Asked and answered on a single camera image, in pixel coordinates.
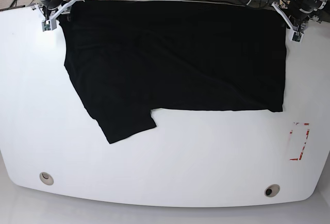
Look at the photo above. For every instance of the right table cable grommet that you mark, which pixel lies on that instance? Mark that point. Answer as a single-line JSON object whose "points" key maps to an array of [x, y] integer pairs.
{"points": [[272, 190]]}

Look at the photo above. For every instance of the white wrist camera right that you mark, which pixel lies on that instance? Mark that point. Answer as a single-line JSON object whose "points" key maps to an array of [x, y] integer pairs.
{"points": [[49, 25]]}

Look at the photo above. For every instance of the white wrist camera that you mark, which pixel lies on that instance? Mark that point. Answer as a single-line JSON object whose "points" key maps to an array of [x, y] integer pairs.
{"points": [[297, 36], [49, 25]]}

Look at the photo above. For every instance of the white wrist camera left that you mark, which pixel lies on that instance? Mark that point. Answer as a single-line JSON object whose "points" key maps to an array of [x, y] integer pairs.
{"points": [[297, 36]]}

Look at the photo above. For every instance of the black t-shirt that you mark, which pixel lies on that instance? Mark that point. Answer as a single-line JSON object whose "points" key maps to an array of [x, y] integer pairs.
{"points": [[128, 58]]}

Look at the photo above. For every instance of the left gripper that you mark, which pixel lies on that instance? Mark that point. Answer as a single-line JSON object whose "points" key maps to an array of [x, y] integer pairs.
{"points": [[298, 13]]}

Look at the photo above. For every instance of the left table cable grommet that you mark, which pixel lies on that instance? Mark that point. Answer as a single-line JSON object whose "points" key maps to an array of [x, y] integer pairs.
{"points": [[46, 178]]}

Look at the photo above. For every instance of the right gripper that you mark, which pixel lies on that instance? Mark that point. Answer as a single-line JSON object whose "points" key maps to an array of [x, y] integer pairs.
{"points": [[45, 12]]}

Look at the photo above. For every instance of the table cable grommet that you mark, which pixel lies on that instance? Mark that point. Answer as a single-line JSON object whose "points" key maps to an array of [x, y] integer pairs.
{"points": [[272, 190], [46, 178]]}

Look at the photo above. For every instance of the red tape rectangle marking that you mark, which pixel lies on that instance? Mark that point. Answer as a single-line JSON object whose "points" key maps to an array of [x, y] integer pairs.
{"points": [[298, 138]]}

